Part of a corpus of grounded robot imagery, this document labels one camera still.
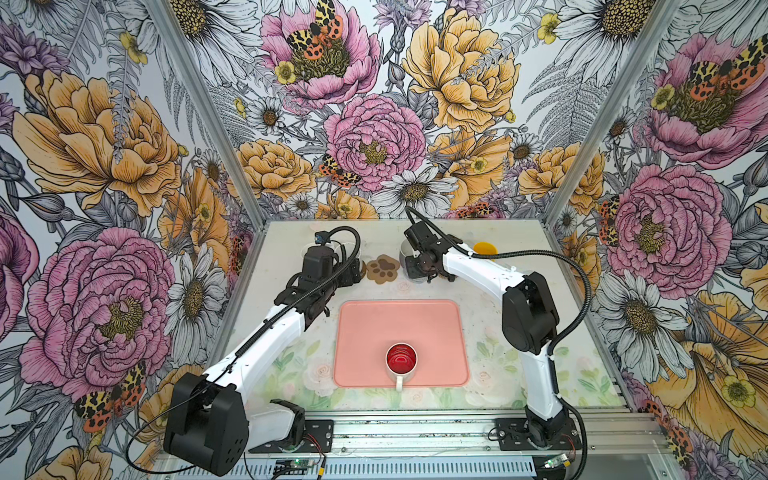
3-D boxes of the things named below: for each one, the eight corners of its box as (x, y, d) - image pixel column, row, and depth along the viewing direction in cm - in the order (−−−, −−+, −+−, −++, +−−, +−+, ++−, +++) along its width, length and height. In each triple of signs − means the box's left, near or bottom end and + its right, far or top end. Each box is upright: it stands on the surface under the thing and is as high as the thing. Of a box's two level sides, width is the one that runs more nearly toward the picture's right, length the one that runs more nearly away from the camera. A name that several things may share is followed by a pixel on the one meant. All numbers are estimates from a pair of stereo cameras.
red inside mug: (398, 394, 82) (398, 385, 76) (379, 362, 87) (379, 352, 81) (424, 376, 85) (426, 366, 79) (405, 347, 90) (406, 336, 84)
